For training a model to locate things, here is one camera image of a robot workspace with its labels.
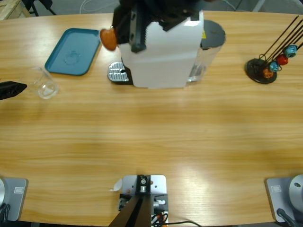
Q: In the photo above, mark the clear drinking glass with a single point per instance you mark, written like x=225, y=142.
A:
x=40, y=82

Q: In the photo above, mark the orange coffee capsule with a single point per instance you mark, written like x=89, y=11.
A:
x=268, y=73
x=107, y=40

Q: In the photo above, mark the black chair legs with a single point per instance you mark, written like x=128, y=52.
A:
x=35, y=7

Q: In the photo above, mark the clear water tank dark lid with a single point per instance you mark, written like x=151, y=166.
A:
x=213, y=33

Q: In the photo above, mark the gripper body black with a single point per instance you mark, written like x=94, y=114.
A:
x=165, y=9

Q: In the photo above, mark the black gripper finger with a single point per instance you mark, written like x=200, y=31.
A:
x=122, y=26
x=138, y=30
x=10, y=90

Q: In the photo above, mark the black capsule holder with rods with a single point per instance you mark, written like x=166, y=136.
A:
x=255, y=68

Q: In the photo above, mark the black mount post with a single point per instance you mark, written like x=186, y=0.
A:
x=137, y=212

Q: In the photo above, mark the teal plastic tray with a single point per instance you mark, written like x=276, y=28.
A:
x=71, y=40

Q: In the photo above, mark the blue coffee capsule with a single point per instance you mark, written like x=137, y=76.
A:
x=274, y=66
x=290, y=50

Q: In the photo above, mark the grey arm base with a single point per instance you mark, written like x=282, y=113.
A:
x=14, y=198
x=284, y=194

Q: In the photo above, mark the white tape label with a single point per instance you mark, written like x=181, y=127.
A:
x=116, y=185

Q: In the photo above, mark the white mount block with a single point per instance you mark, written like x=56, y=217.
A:
x=158, y=184

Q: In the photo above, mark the drip tray with metal grate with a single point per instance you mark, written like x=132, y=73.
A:
x=116, y=73

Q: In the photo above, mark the white capsule coffee machine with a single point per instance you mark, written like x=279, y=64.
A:
x=165, y=61

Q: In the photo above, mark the red coffee capsule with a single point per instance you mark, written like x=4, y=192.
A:
x=282, y=59

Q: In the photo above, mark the grey metal leg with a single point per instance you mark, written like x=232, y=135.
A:
x=258, y=5

